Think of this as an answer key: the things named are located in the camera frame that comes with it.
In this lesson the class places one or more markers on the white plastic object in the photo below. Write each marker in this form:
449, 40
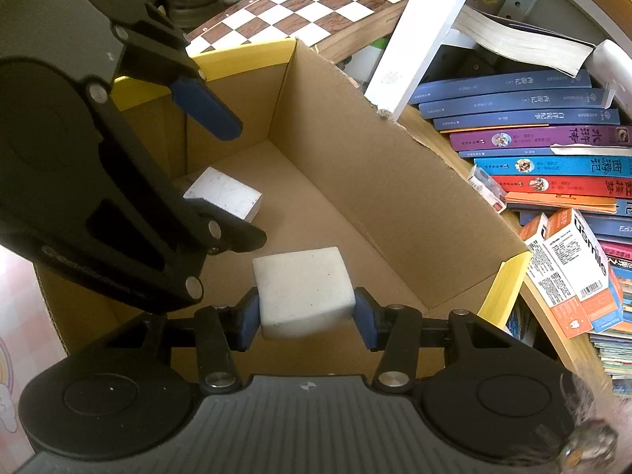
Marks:
612, 74

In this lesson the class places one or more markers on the thick paperback book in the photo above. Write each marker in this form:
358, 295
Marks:
518, 39

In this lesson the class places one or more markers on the brown furry item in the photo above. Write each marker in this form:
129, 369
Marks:
587, 424

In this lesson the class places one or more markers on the brown white chessboard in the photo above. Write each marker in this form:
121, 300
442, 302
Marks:
316, 0

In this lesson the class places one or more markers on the pink checked table mat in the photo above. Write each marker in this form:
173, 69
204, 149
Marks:
19, 316

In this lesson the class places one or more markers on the small red white box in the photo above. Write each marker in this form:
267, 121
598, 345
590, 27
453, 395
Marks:
486, 190

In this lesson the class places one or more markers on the white green container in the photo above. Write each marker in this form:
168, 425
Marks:
370, 61

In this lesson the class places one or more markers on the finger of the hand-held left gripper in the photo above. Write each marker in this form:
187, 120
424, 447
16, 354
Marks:
207, 106
222, 237

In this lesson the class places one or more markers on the row of colourful books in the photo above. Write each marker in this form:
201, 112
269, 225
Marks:
543, 136

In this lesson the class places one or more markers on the white wooden bookshelf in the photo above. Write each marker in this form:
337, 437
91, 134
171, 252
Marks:
429, 24

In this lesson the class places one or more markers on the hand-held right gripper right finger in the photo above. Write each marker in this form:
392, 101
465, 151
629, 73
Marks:
366, 318

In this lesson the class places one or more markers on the small orange white toothpaste box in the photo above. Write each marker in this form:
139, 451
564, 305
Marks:
533, 234

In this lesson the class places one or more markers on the large orange white toothpaste box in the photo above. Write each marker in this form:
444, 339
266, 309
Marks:
575, 266

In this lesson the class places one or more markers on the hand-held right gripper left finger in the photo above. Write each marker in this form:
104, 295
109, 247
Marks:
249, 318

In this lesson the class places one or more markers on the white block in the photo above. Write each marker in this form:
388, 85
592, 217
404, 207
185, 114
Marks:
301, 291
224, 195

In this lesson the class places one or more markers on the cardboard box with yellow tape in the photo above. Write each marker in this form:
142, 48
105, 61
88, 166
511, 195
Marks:
345, 158

